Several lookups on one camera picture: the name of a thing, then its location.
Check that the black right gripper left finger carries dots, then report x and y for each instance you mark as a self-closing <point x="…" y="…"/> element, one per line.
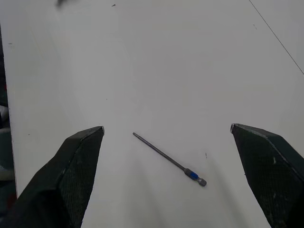
<point x="59" y="185"/>

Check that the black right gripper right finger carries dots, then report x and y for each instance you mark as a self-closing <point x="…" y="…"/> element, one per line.
<point x="268" y="171"/>

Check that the long screwdriver bit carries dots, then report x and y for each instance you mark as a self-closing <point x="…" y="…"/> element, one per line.
<point x="171" y="160"/>

